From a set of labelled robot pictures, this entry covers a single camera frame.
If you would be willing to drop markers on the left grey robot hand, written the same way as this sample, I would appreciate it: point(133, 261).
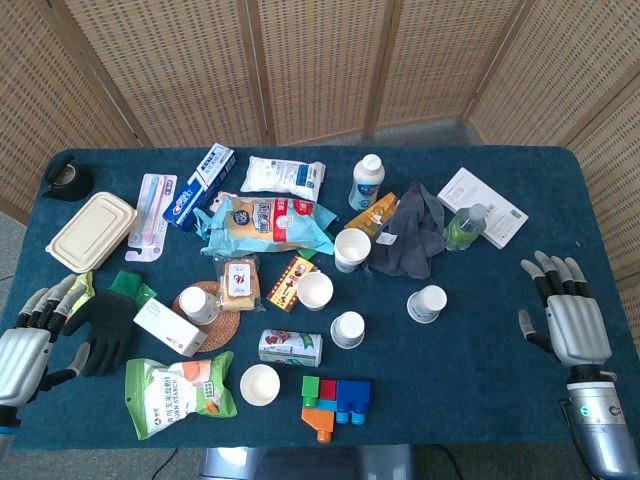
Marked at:
point(22, 360)

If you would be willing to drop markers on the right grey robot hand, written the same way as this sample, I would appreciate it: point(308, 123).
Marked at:
point(575, 320)

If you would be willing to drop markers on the paper cup green leaf print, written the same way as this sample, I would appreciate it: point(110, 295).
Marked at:
point(427, 305)

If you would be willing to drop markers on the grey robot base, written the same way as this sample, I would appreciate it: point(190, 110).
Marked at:
point(300, 465)

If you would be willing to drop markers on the paper cup blue flower print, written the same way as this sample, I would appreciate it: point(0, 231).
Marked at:
point(347, 330)
point(260, 385)
point(197, 305)

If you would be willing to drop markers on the paper cup green fern print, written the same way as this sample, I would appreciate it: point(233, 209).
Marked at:
point(315, 292)

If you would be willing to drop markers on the black glove green cuff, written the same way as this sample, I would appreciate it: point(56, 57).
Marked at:
point(110, 325)

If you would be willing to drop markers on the yellow green snack packet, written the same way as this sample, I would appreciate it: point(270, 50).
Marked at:
point(89, 282)

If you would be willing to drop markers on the clear bottle green liquid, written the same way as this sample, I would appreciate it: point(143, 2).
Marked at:
point(462, 230)

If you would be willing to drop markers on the beige lidded lunch box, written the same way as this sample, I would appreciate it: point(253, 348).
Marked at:
point(90, 232)

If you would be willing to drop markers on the white cardboard carton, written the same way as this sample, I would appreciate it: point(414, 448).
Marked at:
point(165, 325)

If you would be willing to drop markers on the green corn starch bag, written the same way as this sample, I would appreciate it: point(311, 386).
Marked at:
point(165, 395)

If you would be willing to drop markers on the flat white box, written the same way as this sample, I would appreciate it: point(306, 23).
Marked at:
point(480, 192)

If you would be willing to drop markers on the black tape roll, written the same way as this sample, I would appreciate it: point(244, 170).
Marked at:
point(75, 187)

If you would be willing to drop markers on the grey cloth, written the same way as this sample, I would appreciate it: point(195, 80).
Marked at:
point(410, 235)

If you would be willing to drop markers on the pink toothbrush blister pack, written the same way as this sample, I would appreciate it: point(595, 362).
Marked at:
point(147, 215)

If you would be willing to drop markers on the round woven rattan coaster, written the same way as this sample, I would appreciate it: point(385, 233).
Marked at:
point(220, 335)

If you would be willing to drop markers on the orange yellow packet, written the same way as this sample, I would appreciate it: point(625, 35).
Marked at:
point(372, 215)

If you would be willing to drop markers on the wrapped sponge cake slices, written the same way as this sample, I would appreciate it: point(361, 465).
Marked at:
point(239, 285)

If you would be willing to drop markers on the dark blue toy block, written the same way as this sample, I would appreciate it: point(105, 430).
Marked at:
point(352, 392)

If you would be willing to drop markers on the blue toothpaste box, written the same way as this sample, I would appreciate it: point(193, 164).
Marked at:
point(200, 190)

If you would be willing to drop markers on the white yogurt drink bottle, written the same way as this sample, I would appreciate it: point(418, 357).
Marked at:
point(366, 185)

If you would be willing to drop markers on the red toy block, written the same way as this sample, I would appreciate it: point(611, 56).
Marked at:
point(327, 390)

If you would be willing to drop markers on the light blue toy block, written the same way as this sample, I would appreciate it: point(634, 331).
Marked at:
point(327, 405)

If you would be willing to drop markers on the green drink can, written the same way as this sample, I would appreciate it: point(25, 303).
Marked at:
point(290, 347)

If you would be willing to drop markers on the red yellow small box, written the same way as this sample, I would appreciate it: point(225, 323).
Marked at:
point(285, 290)

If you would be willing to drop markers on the small dark green packet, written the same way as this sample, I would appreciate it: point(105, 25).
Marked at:
point(311, 253)

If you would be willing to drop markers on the green toy block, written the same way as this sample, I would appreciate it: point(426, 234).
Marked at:
point(310, 386)

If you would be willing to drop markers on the orange toy block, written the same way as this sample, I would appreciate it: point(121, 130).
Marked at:
point(317, 417)

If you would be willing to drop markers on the light blue bread bag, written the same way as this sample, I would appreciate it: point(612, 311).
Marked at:
point(270, 225)

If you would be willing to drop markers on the white powder bag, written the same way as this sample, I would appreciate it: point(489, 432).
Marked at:
point(280, 175)

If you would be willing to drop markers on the woven folding screen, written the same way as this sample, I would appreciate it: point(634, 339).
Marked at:
point(320, 65)

